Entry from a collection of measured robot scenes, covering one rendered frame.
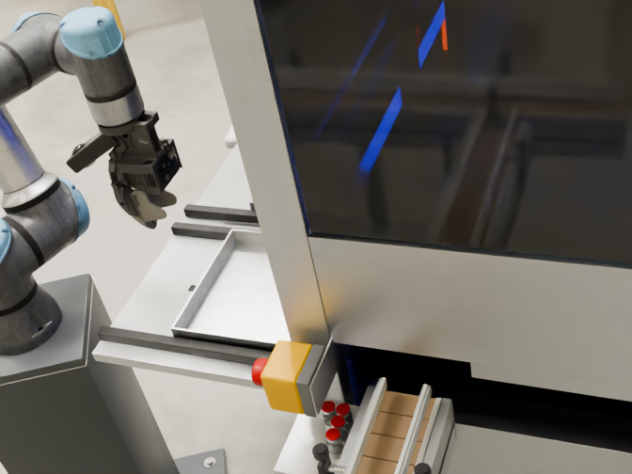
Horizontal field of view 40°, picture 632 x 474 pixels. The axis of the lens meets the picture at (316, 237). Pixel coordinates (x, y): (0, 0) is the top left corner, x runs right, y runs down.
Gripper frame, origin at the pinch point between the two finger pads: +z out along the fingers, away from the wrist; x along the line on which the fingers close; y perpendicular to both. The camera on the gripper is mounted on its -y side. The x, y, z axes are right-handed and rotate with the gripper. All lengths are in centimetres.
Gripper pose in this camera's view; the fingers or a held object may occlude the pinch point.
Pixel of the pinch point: (148, 220)
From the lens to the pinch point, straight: 141.6
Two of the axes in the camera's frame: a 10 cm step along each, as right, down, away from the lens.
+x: 3.3, -6.4, 6.9
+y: 9.3, 0.9, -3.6
